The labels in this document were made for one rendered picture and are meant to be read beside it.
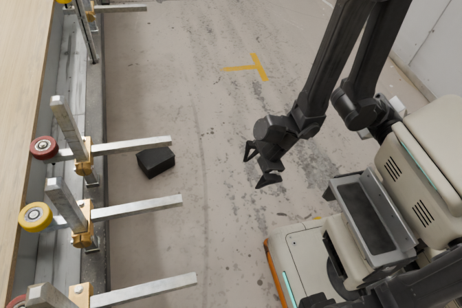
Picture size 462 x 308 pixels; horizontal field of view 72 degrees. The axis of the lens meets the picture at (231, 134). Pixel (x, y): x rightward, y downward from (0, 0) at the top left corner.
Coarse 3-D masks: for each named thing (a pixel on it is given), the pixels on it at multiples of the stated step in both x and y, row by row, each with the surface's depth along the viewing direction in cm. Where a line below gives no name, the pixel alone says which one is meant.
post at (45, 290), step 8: (32, 288) 57; (40, 288) 57; (48, 288) 58; (32, 296) 56; (40, 296) 56; (48, 296) 58; (56, 296) 62; (64, 296) 66; (32, 304) 56; (40, 304) 57; (48, 304) 58; (56, 304) 61; (64, 304) 65; (72, 304) 70
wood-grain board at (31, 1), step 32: (0, 0) 155; (32, 0) 158; (0, 32) 139; (32, 32) 142; (0, 64) 127; (32, 64) 129; (0, 96) 116; (32, 96) 118; (0, 128) 107; (32, 128) 108; (0, 160) 99; (0, 192) 93; (0, 224) 87; (0, 256) 82; (0, 288) 77
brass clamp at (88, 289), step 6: (72, 288) 83; (84, 288) 83; (90, 288) 84; (72, 294) 82; (78, 294) 82; (84, 294) 82; (90, 294) 84; (72, 300) 81; (78, 300) 81; (84, 300) 81; (78, 306) 80; (84, 306) 80
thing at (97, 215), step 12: (132, 204) 100; (144, 204) 101; (156, 204) 101; (168, 204) 102; (180, 204) 104; (60, 216) 96; (96, 216) 97; (108, 216) 97; (120, 216) 99; (48, 228) 94; (60, 228) 96
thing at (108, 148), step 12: (96, 144) 113; (108, 144) 113; (120, 144) 114; (132, 144) 114; (144, 144) 115; (156, 144) 116; (168, 144) 118; (60, 156) 108; (72, 156) 110; (96, 156) 113
